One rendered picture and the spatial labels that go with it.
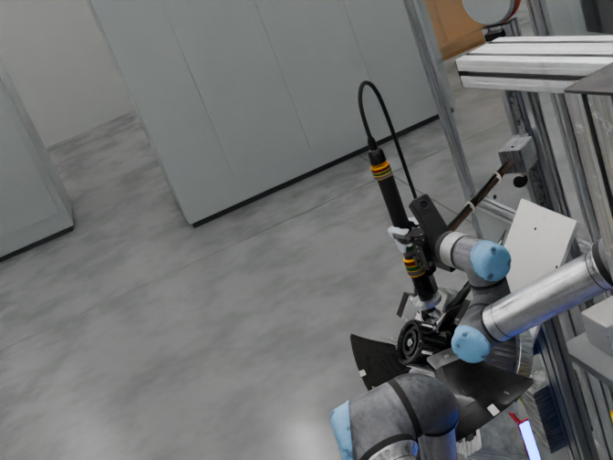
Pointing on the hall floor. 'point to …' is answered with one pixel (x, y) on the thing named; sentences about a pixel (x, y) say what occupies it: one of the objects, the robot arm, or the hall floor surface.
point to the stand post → (565, 391)
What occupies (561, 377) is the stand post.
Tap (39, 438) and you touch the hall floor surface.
